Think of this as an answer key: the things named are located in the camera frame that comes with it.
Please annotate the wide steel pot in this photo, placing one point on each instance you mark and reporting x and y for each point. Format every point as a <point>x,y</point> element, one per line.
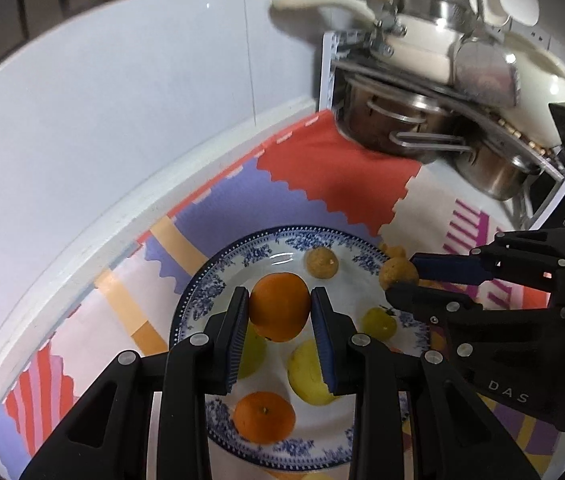
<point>387,125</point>

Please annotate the small orange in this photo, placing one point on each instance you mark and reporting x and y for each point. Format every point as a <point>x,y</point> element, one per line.
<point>280,305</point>

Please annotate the metal slotted spatula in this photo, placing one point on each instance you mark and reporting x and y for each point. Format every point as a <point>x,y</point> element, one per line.
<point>487,77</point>

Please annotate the blue rimmed white plate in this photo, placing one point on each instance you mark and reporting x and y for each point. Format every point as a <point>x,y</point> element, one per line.
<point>282,260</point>

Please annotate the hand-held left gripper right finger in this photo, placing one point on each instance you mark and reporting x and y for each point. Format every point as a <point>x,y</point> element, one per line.
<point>326,340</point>

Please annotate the colourful patterned cloth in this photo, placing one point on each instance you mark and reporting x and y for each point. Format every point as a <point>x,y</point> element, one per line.
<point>342,170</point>

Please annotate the brown kiwi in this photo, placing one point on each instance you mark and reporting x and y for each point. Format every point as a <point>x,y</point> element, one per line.
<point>397,274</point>

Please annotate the large yellow-green apple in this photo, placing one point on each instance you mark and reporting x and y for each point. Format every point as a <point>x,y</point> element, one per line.
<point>307,375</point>

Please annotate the small brown longan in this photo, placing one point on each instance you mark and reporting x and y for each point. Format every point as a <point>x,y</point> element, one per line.
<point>393,251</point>
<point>321,263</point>

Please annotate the large green apple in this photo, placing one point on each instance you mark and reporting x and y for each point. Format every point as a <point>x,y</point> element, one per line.
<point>255,355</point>

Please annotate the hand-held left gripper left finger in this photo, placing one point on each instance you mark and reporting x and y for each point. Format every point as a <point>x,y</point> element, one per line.
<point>236,340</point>

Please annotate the small steel pot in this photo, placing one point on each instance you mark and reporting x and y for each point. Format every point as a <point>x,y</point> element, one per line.
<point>497,172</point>

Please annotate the white pot rack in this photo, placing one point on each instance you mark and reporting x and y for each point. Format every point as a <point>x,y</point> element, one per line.
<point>330,60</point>

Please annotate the steel pot with lid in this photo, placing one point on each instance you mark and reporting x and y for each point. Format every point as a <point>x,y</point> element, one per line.
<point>437,5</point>

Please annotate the small green tangerine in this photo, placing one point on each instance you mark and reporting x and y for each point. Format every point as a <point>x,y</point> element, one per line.
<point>379,323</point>

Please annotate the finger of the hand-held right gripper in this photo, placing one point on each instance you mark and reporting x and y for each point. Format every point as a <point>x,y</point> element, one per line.
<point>432,307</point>
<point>452,267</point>

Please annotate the white ceramic pot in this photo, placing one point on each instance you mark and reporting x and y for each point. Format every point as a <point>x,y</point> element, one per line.
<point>537,85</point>

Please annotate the large orange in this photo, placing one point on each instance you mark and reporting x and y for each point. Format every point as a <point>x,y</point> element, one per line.
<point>264,417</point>

